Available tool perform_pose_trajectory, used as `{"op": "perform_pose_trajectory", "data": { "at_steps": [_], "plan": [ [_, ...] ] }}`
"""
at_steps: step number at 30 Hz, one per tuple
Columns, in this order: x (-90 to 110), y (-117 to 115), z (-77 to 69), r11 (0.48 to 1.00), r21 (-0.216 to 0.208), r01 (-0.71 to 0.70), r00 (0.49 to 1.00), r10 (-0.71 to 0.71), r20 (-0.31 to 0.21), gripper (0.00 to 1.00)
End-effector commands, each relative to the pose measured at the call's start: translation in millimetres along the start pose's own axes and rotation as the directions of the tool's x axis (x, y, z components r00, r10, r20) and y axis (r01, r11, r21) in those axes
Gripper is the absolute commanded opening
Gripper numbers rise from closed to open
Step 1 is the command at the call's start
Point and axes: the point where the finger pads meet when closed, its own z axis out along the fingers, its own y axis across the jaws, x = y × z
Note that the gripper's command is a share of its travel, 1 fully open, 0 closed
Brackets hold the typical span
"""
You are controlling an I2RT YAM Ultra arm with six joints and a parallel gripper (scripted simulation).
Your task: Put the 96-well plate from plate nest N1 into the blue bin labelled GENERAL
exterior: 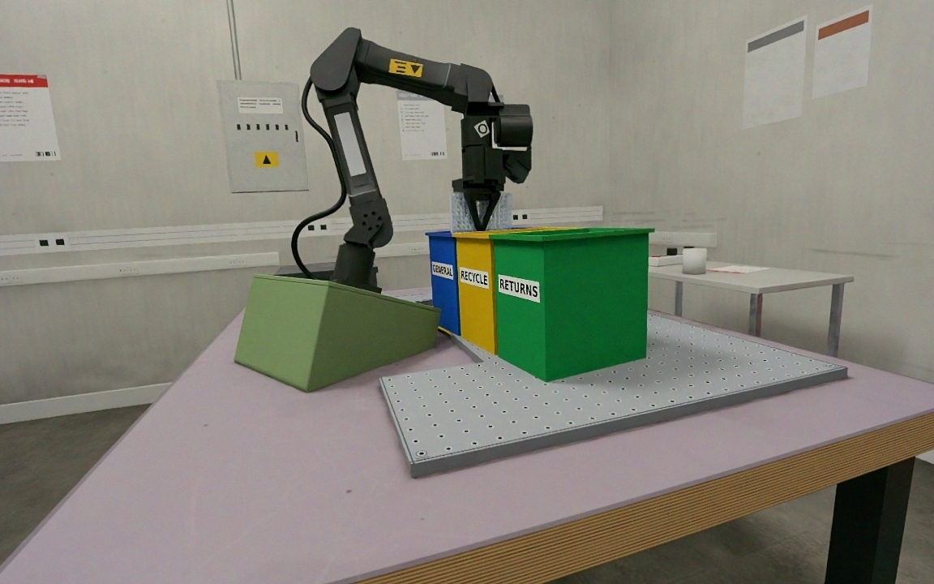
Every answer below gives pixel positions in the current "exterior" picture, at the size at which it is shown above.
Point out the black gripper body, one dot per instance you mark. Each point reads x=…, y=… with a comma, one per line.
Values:
x=473, y=163

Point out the green returns bin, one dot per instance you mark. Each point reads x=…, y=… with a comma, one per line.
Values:
x=568, y=303

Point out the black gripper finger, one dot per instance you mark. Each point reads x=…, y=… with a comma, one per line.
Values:
x=472, y=196

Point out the blue bin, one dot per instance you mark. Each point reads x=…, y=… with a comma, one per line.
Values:
x=444, y=279

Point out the white well plate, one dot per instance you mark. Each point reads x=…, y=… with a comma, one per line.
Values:
x=462, y=221

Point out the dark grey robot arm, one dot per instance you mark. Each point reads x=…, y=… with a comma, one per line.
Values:
x=337, y=79

